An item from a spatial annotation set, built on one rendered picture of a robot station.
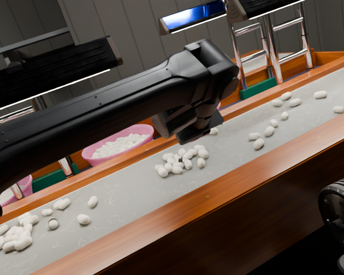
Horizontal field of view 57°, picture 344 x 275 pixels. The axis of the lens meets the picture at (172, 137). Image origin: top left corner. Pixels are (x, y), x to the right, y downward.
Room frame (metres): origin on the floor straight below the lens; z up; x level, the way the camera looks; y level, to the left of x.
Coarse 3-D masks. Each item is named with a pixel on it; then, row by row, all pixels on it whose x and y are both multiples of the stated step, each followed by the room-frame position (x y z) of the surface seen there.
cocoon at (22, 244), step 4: (28, 236) 0.63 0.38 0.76; (20, 240) 0.62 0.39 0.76; (24, 240) 0.62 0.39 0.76; (28, 240) 0.62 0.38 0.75; (16, 244) 0.61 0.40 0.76; (20, 244) 0.61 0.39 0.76; (24, 244) 0.62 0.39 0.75; (28, 244) 0.62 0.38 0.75; (16, 248) 0.61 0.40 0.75; (20, 248) 0.61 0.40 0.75
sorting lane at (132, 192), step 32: (224, 128) 0.94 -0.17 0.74; (256, 128) 0.86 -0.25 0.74; (288, 128) 0.79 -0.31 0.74; (160, 160) 0.85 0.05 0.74; (192, 160) 0.78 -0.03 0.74; (224, 160) 0.72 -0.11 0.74; (96, 192) 0.78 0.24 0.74; (128, 192) 0.72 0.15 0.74; (160, 192) 0.67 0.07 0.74; (64, 224) 0.67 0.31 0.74; (96, 224) 0.62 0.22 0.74; (0, 256) 0.62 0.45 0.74; (32, 256) 0.58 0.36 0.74
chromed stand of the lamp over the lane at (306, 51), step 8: (304, 8) 1.18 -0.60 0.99; (264, 16) 1.14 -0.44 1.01; (304, 16) 1.18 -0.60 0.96; (272, 24) 1.13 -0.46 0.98; (280, 24) 1.15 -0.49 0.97; (288, 24) 1.15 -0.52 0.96; (304, 24) 1.17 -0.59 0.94; (272, 32) 1.13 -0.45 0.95; (304, 32) 1.18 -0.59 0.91; (272, 40) 1.13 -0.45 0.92; (304, 40) 1.18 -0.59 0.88; (272, 48) 1.13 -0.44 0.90; (304, 48) 1.18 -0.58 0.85; (272, 56) 1.14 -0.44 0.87; (288, 56) 1.15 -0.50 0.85; (296, 56) 1.16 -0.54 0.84; (312, 64) 1.18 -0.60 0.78; (280, 72) 1.13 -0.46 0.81; (280, 80) 1.13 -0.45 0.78
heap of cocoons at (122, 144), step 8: (128, 136) 1.16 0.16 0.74; (136, 136) 1.13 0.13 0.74; (144, 136) 1.11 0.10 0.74; (112, 144) 1.14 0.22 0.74; (120, 144) 1.12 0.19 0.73; (128, 144) 1.07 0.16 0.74; (136, 144) 1.05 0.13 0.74; (144, 144) 1.03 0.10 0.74; (96, 152) 1.10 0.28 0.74; (104, 152) 1.07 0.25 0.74; (112, 152) 1.05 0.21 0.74
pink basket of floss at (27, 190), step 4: (28, 176) 1.01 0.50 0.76; (24, 180) 1.04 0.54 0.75; (28, 180) 1.02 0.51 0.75; (20, 184) 1.05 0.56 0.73; (24, 184) 1.04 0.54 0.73; (28, 184) 0.93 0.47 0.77; (24, 188) 0.91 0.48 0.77; (28, 188) 0.93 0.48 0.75; (24, 192) 0.91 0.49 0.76; (28, 192) 0.93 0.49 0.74; (32, 192) 0.97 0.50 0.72; (8, 200) 0.85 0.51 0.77; (12, 200) 0.86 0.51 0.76; (16, 200) 0.88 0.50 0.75; (0, 204) 0.84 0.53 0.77; (4, 204) 0.84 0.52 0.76; (8, 204) 0.85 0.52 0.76
